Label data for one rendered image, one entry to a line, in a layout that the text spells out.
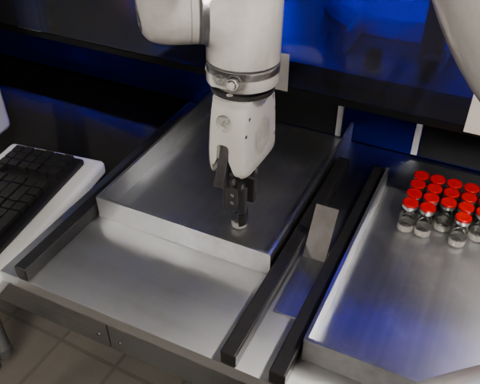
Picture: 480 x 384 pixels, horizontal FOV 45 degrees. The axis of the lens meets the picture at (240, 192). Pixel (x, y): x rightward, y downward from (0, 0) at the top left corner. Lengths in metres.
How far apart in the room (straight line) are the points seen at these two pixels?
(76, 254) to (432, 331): 0.45
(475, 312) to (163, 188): 0.45
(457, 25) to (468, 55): 0.01
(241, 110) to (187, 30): 0.11
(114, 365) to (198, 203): 0.99
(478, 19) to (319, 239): 0.59
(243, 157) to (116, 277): 0.22
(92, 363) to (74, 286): 1.04
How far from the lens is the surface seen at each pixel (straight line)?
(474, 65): 0.19
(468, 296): 0.75
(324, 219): 0.74
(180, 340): 0.66
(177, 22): 0.60
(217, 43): 0.62
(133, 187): 0.87
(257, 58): 0.62
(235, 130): 0.65
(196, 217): 0.81
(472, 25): 0.18
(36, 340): 1.87
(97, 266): 0.76
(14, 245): 0.94
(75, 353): 1.80
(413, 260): 0.77
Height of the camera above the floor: 1.41
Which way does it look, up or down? 38 degrees down
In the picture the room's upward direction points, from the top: straight up
